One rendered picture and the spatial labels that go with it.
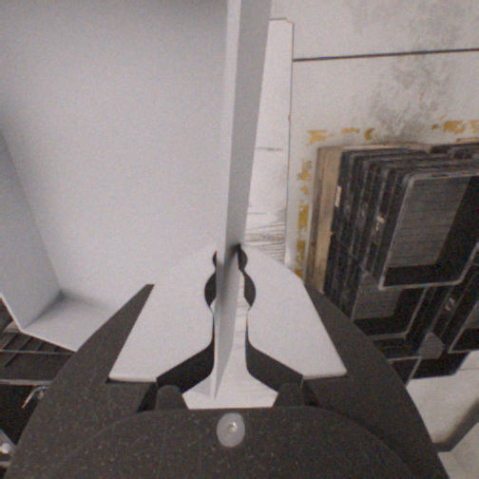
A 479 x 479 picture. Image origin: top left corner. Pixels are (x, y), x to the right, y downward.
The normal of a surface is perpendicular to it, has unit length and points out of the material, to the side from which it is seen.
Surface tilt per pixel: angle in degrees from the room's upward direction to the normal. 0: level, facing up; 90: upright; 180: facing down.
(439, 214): 0
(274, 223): 0
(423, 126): 0
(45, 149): 17
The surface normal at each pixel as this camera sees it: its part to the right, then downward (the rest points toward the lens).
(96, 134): -0.25, 0.46
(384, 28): 0.04, 0.48
